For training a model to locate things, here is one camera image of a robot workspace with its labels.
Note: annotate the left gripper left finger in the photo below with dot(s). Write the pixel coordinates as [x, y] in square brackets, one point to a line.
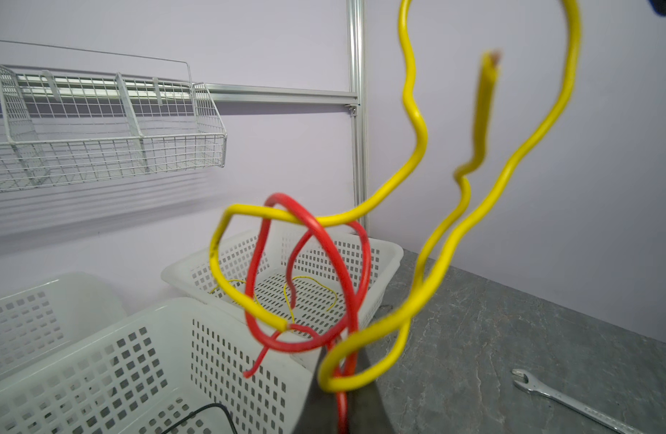
[319, 413]

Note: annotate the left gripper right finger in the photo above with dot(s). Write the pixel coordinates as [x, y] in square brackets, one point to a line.
[367, 412]

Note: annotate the right white basket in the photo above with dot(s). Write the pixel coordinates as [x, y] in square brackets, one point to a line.
[319, 301]

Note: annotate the white basket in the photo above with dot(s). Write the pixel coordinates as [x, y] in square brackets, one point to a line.
[319, 301]
[41, 320]
[182, 367]

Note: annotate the front middle white basket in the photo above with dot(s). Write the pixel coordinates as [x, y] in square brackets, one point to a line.
[182, 367]

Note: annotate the silver wrench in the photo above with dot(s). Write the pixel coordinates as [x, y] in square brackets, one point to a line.
[527, 382]

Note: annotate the back left white basket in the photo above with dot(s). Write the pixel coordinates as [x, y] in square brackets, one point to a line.
[41, 320]

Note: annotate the white wire wall rack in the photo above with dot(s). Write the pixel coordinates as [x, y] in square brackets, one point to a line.
[60, 126]

